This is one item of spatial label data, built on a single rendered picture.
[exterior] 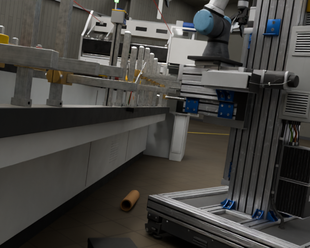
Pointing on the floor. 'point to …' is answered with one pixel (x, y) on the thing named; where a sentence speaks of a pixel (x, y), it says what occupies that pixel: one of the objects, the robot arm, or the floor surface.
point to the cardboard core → (130, 200)
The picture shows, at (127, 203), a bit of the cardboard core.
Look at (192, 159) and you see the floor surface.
